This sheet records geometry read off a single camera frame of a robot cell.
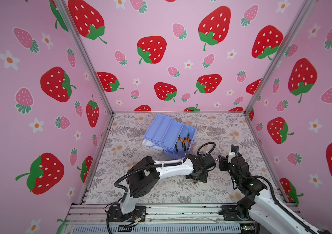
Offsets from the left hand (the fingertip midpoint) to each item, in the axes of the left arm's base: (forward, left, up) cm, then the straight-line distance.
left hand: (202, 179), depth 82 cm
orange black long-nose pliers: (+29, +8, -2) cm, 30 cm away
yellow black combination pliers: (+29, +11, -3) cm, 31 cm away
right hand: (+10, -11, +9) cm, 18 cm away
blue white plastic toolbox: (+25, +24, +8) cm, 35 cm away
